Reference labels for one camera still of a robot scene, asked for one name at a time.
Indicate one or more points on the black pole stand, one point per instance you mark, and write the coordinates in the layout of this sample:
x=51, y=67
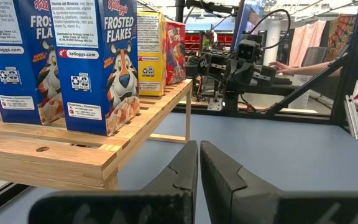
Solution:
x=179, y=11

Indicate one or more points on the blue Frosted Flakes cereal box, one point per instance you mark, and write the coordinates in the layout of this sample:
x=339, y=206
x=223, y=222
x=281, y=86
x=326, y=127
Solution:
x=98, y=77
x=20, y=62

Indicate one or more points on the wooden slatted shelf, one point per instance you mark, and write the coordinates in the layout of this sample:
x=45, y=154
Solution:
x=57, y=158

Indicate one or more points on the tilted monitor screen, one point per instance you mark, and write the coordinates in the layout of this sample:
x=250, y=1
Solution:
x=247, y=18

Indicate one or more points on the person's hand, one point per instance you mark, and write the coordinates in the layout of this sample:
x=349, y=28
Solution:
x=278, y=67

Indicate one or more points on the yellow Corn Pops cereal box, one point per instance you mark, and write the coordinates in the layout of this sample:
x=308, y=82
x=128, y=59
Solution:
x=150, y=62

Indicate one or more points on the red storage bins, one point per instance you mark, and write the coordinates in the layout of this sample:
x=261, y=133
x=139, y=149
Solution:
x=193, y=39

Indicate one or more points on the blue-grey table mat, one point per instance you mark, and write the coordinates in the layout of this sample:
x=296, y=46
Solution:
x=275, y=149

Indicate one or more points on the silver aluminium bracket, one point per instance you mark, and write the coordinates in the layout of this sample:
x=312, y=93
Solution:
x=353, y=118

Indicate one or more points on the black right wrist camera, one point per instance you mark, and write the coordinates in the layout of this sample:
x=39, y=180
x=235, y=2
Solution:
x=246, y=51

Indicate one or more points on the black diagonal frame beam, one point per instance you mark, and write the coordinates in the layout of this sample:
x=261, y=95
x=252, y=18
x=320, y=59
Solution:
x=306, y=90

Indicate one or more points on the black keyboard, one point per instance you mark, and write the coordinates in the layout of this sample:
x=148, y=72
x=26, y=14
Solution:
x=283, y=81

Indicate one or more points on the person's forearm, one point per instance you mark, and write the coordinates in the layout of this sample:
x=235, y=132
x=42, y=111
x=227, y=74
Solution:
x=315, y=69

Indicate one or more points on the black upright frame post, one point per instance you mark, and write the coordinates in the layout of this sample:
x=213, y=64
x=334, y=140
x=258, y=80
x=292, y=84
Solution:
x=350, y=77

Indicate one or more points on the pink hanging cloth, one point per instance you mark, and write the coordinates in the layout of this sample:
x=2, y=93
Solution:
x=306, y=34

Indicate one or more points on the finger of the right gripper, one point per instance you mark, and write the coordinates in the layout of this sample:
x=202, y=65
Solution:
x=213, y=65
x=266, y=76

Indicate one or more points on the orange patterned cloth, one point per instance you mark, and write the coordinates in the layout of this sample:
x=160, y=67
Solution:
x=340, y=34

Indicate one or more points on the red Froot Loops cereal box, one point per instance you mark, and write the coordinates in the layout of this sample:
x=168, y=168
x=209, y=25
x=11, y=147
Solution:
x=176, y=53

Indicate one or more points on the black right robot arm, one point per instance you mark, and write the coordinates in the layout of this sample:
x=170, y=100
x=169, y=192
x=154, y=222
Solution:
x=231, y=101

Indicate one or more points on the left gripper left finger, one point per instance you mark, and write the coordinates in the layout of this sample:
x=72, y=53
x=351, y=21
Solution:
x=135, y=208

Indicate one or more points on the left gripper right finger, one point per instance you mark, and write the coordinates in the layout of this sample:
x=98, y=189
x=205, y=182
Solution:
x=259, y=208

